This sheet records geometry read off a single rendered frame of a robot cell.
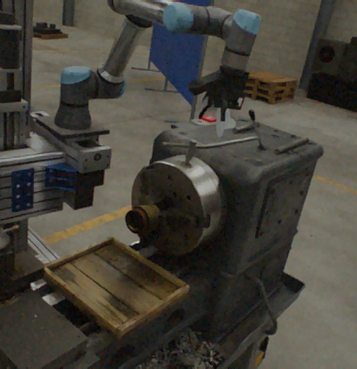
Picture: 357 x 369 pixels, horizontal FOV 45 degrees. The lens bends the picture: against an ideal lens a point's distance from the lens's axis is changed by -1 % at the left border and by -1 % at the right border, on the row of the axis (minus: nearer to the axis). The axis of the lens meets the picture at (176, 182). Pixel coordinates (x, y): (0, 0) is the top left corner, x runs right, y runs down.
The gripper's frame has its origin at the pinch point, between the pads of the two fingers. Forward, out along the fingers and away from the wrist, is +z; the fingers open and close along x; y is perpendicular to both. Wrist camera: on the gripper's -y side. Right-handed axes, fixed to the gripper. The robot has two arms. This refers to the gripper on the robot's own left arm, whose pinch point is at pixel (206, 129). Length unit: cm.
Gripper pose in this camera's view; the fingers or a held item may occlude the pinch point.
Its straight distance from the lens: 132.5
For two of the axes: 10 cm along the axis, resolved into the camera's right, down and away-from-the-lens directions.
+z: -2.5, 8.5, 4.6
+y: 9.0, 0.3, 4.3
